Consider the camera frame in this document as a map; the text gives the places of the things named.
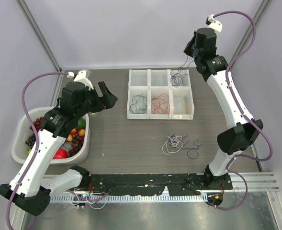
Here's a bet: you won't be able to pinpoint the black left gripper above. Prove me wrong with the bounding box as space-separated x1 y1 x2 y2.
75 81 117 119

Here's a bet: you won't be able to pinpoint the black cable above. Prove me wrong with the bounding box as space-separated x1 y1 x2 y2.
129 93 147 115

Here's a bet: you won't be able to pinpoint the orange cable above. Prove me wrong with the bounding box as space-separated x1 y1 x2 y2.
151 92 170 115

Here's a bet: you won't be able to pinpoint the blue cable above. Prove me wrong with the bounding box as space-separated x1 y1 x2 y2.
168 134 203 159

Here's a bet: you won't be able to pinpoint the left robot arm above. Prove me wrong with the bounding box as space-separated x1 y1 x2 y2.
0 81 118 216

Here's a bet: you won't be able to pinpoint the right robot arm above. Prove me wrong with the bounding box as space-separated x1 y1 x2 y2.
184 27 263 189

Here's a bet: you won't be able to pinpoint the green lime fruit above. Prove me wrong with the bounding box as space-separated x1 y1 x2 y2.
76 118 86 129

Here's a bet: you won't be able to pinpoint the peach nectarine fruits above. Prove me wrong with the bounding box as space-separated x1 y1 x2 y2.
66 128 86 143

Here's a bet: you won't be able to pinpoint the white six-compartment organizer tray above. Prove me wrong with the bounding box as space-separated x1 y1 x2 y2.
127 69 194 120

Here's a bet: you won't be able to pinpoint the red apple fruit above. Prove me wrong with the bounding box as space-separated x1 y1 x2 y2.
53 149 68 160

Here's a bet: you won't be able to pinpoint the red grape bunch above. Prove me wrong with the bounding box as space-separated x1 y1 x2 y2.
29 117 44 132

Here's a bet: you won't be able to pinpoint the dark grape bunch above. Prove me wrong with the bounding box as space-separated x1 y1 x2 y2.
25 134 36 147

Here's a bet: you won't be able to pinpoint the white plastic fruit basket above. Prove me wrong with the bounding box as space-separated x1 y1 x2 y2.
11 107 90 165

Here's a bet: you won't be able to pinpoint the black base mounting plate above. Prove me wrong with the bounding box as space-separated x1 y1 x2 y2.
77 173 233 196

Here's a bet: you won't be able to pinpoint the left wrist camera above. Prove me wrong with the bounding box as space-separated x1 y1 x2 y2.
67 69 94 90

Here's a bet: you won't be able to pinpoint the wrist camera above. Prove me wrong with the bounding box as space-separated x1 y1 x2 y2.
205 14 223 34
67 69 94 90

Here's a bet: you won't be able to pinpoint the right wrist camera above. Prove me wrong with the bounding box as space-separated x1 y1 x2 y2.
205 14 223 34

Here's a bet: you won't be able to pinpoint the white slotted cable duct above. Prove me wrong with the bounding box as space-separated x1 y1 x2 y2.
50 193 207 204

